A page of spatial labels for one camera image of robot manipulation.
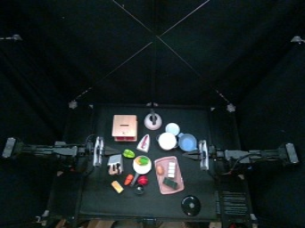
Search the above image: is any white sushi roll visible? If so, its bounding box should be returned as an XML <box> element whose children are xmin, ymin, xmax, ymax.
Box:
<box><xmin>165</xmin><ymin>161</ymin><xmax>177</xmax><ymax>179</ymax></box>

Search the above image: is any green black sushi roll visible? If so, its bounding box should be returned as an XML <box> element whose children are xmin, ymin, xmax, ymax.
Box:
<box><xmin>161</xmin><ymin>176</ymin><xmax>179</xmax><ymax>191</ymax></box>

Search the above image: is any blue toy pan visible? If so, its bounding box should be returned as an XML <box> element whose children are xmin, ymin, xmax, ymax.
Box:
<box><xmin>176</xmin><ymin>133</ymin><xmax>199</xmax><ymax>153</ymax></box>

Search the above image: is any green toy pepper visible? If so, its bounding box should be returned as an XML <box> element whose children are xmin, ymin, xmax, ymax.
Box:
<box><xmin>121</xmin><ymin>148</ymin><xmax>136</xmax><ymax>159</ymax></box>

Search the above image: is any white plate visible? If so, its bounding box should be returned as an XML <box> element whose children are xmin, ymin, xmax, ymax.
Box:
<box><xmin>156</xmin><ymin>132</ymin><xmax>179</xmax><ymax>151</ymax></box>

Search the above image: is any pink plastic tray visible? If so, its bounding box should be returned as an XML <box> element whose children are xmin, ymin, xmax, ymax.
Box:
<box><xmin>153</xmin><ymin>155</ymin><xmax>185</xmax><ymax>196</ymax></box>

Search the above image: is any pink white toy iron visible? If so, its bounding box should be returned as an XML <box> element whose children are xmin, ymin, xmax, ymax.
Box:
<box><xmin>136</xmin><ymin>134</ymin><xmax>152</xmax><ymax>154</ymax></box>

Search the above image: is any pink wooden toy box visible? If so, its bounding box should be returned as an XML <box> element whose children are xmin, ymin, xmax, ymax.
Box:
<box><xmin>111</xmin><ymin>114</ymin><xmax>139</xmax><ymax>143</ymax></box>

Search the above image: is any green toy lettuce piece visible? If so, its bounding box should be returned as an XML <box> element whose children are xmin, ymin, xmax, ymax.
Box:
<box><xmin>136</xmin><ymin>156</ymin><xmax>151</xmax><ymax>167</ymax></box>

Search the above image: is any white toy frying pan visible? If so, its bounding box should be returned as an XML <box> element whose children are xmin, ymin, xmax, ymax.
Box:
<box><xmin>128</xmin><ymin>154</ymin><xmax>153</xmax><ymax>187</ymax></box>

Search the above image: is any orange toy carrot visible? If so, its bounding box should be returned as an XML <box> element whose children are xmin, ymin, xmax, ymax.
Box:
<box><xmin>123</xmin><ymin>174</ymin><xmax>135</xmax><ymax>187</ymax></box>

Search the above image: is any yellow toy cheese block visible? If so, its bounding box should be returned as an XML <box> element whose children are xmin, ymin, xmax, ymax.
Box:
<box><xmin>109</xmin><ymin>180</ymin><xmax>125</xmax><ymax>194</ymax></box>

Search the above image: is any red toy tomato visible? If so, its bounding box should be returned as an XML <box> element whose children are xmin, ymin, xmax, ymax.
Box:
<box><xmin>136</xmin><ymin>175</ymin><xmax>149</xmax><ymax>186</ymax></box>

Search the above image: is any small black toy cup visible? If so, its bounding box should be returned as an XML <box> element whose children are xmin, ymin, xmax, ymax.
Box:
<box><xmin>133</xmin><ymin>183</ymin><xmax>147</xmax><ymax>196</ymax></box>

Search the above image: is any black round lid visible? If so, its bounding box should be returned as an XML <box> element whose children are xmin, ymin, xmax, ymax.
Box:
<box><xmin>179</xmin><ymin>194</ymin><xmax>201</xmax><ymax>217</ymax></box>

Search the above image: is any thin frame brace wire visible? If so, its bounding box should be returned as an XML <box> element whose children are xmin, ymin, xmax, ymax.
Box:
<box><xmin>72</xmin><ymin>0</ymin><xmax>211</xmax><ymax>102</ymax></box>
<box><xmin>111</xmin><ymin>0</ymin><xmax>231</xmax><ymax>105</ymax></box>

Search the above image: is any silver frame clamp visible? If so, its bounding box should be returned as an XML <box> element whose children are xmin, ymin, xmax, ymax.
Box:
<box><xmin>0</xmin><ymin>33</ymin><xmax>24</xmax><ymax>42</ymax></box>
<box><xmin>288</xmin><ymin>35</ymin><xmax>305</xmax><ymax>45</ymax></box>

